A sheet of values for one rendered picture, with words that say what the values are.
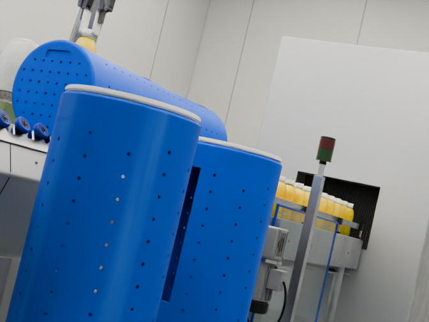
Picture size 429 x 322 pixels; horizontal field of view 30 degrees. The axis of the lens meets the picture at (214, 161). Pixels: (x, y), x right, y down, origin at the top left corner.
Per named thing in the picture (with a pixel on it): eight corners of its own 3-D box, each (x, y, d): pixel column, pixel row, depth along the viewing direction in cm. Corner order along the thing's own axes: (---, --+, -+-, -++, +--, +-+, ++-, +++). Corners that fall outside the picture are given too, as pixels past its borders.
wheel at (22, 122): (11, 117, 199) (17, 113, 198) (23, 121, 203) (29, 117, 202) (16, 133, 197) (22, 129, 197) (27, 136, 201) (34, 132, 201)
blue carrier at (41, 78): (0, 132, 228) (22, 36, 230) (154, 176, 306) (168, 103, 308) (82, 144, 215) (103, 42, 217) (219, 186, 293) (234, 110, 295)
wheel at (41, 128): (30, 123, 206) (36, 119, 205) (41, 126, 210) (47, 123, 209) (35, 138, 204) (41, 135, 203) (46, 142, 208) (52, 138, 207)
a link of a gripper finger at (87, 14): (85, 9, 233) (83, 8, 234) (80, 32, 233) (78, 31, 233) (92, 12, 236) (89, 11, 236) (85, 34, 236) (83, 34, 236)
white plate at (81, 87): (184, 104, 144) (183, 110, 144) (212, 126, 171) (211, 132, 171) (44, 75, 150) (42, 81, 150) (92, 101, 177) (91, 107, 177)
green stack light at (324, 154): (313, 158, 322) (315, 147, 322) (318, 161, 327) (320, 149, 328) (328, 161, 319) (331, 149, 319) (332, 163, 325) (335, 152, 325)
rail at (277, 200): (246, 195, 302) (248, 188, 303) (360, 230, 445) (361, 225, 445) (248, 196, 302) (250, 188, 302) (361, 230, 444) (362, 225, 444)
